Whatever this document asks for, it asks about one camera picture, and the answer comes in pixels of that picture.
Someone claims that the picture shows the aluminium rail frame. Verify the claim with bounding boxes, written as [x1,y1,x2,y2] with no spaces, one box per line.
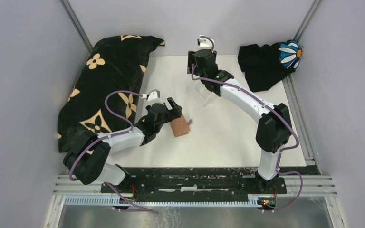
[44,157,347,228]

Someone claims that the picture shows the clear acrylic card tray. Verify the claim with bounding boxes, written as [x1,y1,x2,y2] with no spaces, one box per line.
[191,81,218,107]

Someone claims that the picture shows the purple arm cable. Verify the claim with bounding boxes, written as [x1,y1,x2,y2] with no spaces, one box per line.
[68,90,154,212]
[191,64,303,213]

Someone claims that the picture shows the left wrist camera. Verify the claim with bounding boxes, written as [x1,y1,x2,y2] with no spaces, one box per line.
[142,89,163,105]

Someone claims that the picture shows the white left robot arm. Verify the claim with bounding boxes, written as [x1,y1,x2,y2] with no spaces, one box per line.
[63,97,182,193]

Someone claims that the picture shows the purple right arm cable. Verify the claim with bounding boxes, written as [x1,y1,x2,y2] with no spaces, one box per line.
[191,64,303,213]

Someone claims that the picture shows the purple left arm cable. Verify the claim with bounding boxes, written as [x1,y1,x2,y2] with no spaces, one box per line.
[68,90,154,212]

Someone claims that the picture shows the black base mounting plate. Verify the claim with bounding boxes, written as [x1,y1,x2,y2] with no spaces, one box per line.
[114,167,287,202]

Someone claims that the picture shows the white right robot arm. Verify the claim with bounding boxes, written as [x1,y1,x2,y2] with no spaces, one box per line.
[187,49,294,194]

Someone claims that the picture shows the black floral pillow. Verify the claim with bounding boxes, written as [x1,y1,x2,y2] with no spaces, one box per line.
[58,35,165,153]

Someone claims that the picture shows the tan leather card holder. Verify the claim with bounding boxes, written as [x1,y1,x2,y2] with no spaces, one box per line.
[170,115,192,137]

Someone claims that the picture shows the black cloth with daisy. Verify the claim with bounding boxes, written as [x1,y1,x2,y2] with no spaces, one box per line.
[238,40,303,93]

